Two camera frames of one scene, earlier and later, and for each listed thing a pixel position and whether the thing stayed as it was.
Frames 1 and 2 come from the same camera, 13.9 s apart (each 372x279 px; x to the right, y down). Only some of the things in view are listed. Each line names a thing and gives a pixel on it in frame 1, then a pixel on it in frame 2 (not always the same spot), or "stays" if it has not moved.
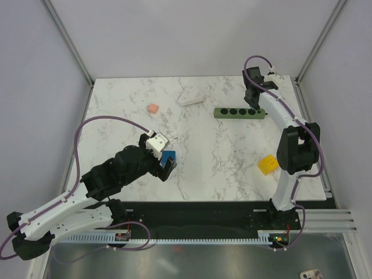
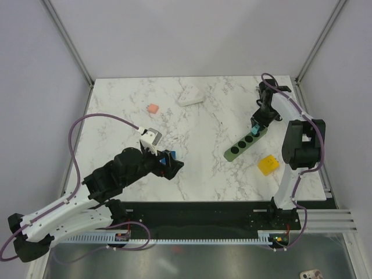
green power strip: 239,113 to 243,145
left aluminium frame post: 69,43 stays
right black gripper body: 250,102 to 264,115
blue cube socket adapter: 165,155 stays
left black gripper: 158,171 stays
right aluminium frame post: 338,7 stays
